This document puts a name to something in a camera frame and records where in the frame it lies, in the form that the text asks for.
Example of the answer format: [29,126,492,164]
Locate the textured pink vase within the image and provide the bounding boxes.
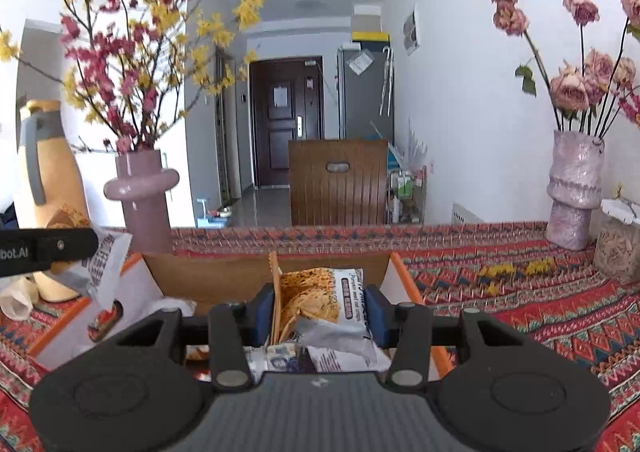
[546,130,605,251]

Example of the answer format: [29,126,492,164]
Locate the white wall panel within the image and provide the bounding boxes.
[402,4,421,57]

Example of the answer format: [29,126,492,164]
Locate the white radiator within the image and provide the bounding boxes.
[452,202,483,225]

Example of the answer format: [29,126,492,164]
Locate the dark entrance door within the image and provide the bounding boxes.
[249,57,325,188]

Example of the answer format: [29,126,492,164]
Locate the grey refrigerator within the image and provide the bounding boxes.
[337,46,396,140]

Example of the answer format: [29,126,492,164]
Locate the fallen yellow petals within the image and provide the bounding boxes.
[477,259,556,293]

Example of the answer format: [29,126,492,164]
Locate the yellow thermos jug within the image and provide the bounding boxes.
[15,99,93,303]

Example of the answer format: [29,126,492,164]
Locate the white snack bag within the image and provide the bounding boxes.
[269,252,393,373]
[47,204,133,308]

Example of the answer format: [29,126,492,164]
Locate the red cardboard box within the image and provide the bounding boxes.
[27,251,453,385]

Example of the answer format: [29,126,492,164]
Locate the smooth pink vase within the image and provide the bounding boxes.
[103,149,180,255]

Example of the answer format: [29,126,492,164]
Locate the patterned red tablecloth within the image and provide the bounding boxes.
[0,221,640,452]

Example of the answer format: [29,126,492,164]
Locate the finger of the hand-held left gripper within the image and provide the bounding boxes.
[37,228,99,269]

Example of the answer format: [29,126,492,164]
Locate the clear container of petals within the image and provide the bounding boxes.
[592,198,640,285]

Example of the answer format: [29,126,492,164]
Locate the pink yellow flowering branches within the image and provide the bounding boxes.
[0,0,266,155]

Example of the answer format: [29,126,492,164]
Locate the dried pink roses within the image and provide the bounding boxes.
[485,0,640,138]

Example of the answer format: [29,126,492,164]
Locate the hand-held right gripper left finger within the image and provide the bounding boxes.
[92,282,276,392]

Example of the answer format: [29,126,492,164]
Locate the yellow box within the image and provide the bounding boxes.
[351,4,391,43]

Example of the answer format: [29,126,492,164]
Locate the wooden chair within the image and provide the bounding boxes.
[288,139,390,227]

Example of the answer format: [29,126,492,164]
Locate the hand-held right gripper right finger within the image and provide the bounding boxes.
[365,284,531,388]

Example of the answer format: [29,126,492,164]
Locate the blue floor item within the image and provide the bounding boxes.
[197,199,231,228]

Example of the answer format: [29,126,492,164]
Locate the storage rack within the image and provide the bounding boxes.
[387,167,428,225]

